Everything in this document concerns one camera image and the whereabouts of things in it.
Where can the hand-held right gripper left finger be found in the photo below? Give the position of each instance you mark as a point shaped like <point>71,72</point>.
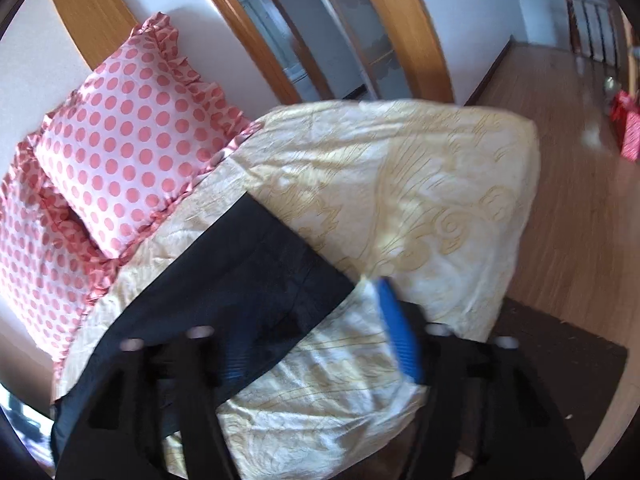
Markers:
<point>239,360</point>

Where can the cream patterned bed blanket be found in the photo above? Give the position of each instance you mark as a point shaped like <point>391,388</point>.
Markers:
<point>380,195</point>

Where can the wooden headboard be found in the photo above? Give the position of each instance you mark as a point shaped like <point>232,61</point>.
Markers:
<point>87,5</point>

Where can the pink polka dot pillow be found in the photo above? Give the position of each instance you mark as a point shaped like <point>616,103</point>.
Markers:
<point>35,255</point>
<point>130,130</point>

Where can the wooden door frame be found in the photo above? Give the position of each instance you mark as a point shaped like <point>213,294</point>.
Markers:
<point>320,25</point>

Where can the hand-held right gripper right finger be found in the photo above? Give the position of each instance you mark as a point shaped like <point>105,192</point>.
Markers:
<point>397,327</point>

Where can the dark floor mat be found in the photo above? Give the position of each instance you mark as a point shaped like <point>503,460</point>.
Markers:
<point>555,360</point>

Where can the red gift bag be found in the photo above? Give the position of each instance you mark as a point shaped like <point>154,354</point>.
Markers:
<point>627,125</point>

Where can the dark navy pants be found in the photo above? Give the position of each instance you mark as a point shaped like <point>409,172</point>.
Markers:
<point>220,280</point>

